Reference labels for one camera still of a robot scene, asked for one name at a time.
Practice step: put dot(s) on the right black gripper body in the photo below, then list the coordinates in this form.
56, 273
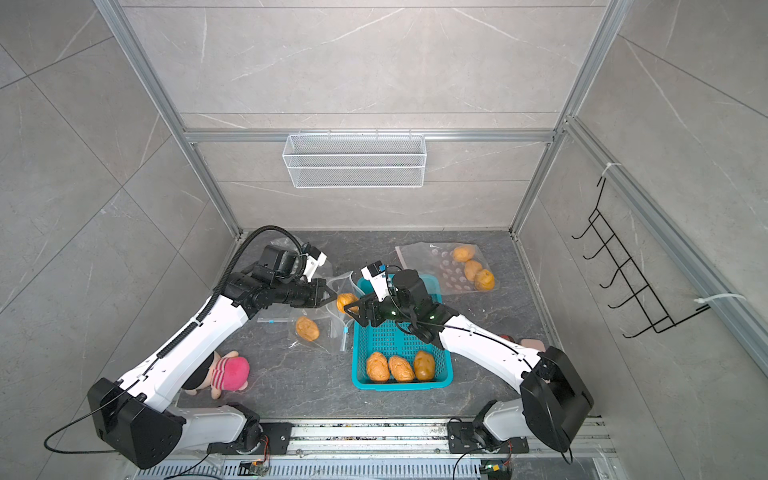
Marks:
383, 311

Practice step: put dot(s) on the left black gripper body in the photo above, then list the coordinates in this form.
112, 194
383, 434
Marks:
300, 294

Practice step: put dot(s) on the clear pink-dotted zipper bag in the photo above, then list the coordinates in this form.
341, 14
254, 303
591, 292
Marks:
435, 259

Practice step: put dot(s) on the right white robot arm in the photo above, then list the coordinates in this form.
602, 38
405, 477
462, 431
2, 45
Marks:
553, 401

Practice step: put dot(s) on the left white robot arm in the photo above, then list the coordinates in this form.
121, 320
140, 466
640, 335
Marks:
134, 414

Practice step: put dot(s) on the teal plastic basket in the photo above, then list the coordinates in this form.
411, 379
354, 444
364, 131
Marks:
390, 341

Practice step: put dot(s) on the pink plush pig toy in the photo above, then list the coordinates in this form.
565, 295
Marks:
219, 373

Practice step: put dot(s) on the checkered beige cloth item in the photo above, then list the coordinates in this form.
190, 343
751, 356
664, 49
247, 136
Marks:
527, 343

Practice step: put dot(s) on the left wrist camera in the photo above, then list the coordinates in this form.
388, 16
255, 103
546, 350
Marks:
314, 258

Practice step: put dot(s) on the metal base rail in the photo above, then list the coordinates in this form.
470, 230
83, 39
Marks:
396, 449

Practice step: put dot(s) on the white wire mesh shelf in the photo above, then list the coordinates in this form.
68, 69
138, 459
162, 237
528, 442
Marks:
361, 160

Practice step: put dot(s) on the black wire hook rack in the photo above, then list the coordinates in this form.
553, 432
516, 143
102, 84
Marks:
641, 294

